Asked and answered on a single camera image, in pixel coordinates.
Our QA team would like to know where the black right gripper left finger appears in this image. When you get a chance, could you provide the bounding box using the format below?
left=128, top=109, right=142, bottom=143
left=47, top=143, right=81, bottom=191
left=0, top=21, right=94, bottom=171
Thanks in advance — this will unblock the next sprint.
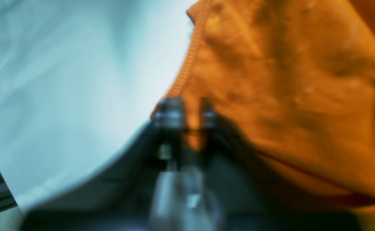
left=19, top=98, right=186, bottom=231

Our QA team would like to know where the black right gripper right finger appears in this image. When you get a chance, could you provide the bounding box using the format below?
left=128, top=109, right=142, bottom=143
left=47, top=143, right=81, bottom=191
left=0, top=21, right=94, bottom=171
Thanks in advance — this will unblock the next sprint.
left=200, top=98, right=361, bottom=231

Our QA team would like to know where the orange T-shirt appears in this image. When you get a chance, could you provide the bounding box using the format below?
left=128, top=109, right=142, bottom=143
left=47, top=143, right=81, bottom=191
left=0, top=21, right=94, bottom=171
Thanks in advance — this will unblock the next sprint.
left=167, top=0, right=375, bottom=231

